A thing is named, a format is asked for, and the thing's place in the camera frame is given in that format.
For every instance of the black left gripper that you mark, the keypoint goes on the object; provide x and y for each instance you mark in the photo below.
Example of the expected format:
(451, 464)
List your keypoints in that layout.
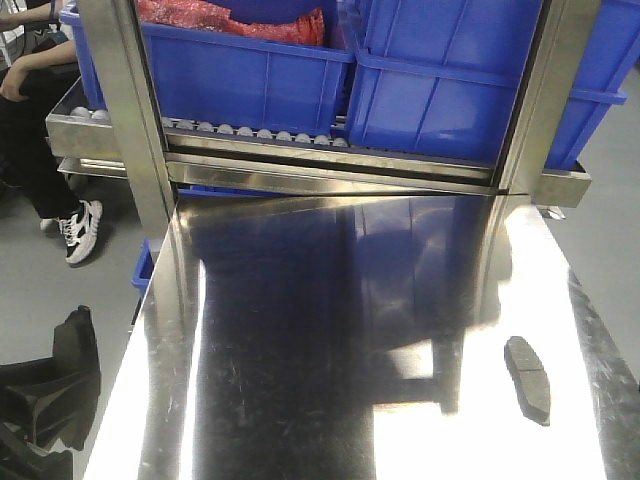
(29, 394)

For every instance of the grey brake pad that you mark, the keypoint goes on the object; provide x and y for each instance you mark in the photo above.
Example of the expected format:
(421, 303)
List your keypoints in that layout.
(530, 380)
(76, 358)

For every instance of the steel roller conveyor rack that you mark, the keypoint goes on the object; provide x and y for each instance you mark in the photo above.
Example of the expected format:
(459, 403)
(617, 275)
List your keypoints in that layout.
(133, 145)

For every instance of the white black sneaker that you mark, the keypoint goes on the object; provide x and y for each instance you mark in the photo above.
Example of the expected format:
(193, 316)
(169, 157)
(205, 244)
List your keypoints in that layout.
(80, 231)

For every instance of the small blue floor bin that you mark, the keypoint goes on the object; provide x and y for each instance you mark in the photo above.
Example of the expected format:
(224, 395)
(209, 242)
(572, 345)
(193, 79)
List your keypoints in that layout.
(143, 269)

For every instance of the seated person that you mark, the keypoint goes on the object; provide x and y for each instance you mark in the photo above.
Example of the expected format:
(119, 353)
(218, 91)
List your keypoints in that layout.
(30, 88)

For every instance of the left blue plastic bin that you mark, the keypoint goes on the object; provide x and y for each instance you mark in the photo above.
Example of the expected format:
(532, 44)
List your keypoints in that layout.
(224, 78)

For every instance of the blue plastic bin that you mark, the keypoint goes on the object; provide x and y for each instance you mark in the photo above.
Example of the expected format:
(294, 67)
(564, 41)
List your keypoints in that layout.
(224, 78)
(441, 77)

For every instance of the red plastic bag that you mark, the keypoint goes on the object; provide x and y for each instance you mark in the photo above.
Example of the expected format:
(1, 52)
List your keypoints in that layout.
(307, 29)

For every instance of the right blue plastic bin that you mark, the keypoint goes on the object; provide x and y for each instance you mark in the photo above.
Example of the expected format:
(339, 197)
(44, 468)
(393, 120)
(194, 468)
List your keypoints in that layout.
(441, 77)

